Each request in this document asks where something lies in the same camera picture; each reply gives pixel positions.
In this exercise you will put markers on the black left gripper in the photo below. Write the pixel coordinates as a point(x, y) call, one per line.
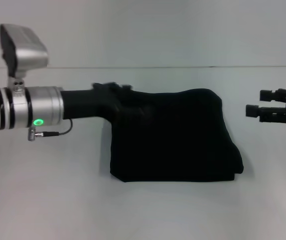
point(88, 105)

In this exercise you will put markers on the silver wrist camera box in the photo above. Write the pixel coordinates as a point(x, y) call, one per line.
point(23, 50)

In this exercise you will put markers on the black shirt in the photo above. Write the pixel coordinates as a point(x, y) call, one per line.
point(173, 135)

